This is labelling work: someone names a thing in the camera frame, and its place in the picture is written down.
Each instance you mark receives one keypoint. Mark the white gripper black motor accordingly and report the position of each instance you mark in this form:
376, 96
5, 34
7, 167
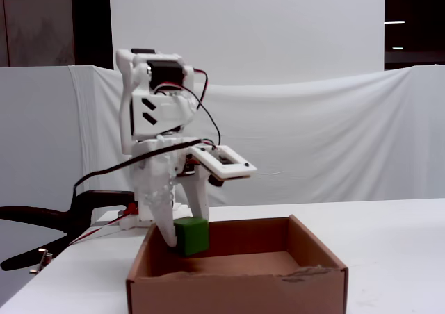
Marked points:
150, 169

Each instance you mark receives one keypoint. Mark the green cube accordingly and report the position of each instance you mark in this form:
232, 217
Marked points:
193, 235

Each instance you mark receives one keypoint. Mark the brown cardboard box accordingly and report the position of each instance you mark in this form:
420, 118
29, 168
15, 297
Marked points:
243, 293

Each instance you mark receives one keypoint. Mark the black table clamp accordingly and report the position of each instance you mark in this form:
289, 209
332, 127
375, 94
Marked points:
34, 215

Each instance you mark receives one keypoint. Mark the white draped cloth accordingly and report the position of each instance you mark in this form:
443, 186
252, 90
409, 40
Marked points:
313, 137

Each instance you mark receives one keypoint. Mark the white backdrop screen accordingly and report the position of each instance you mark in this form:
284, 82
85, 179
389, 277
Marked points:
260, 25

